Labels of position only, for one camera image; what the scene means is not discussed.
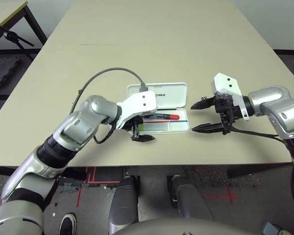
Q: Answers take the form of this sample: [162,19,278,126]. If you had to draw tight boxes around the black marker with red cap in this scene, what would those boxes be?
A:
[143,113,181,121]

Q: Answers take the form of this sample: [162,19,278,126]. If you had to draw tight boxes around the beige robot torso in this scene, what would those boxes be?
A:
[120,218,260,235]

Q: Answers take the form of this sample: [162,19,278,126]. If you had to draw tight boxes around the dark foam floor mat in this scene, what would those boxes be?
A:
[0,56,23,95]

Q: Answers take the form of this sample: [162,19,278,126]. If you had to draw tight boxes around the white Unitree pencil case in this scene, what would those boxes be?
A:
[126,82,190,135]

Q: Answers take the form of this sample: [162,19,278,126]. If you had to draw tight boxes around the grey left arm cable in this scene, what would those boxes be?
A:
[70,68,148,144]

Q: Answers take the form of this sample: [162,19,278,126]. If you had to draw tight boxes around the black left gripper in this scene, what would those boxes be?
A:
[124,117,156,143]

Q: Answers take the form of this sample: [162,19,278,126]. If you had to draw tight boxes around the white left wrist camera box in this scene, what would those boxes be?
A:
[115,90,158,130]

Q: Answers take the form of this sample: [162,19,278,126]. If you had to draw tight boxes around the grey robot leg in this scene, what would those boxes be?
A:
[168,175,214,221]
[107,176,139,235]

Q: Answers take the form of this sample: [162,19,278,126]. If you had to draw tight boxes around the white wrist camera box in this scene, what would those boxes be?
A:
[212,72,250,122]
[115,90,158,130]

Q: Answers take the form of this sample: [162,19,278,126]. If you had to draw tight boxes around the black and white shoe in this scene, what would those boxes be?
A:
[59,212,77,235]

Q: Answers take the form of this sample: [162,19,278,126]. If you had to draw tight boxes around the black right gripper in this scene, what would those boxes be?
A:
[190,94,237,136]

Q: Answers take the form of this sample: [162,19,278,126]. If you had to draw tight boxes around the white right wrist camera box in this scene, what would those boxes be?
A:
[212,72,250,122]

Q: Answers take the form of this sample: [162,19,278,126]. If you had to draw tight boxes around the grey robot right leg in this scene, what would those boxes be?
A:
[168,175,214,221]

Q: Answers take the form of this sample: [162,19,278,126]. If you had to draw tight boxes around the green translucent highlighter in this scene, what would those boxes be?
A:
[138,123,170,132]

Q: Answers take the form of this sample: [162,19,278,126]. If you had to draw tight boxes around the grey robot left leg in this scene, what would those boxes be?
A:
[107,176,139,235]

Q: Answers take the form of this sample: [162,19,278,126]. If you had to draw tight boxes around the black tripod stand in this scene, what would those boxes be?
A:
[0,20,35,61]

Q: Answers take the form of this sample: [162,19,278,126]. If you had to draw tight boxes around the blue grey floor object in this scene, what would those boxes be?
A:
[261,221,289,235]

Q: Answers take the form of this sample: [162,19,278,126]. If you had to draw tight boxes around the side table with black frame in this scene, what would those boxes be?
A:
[0,0,48,49]

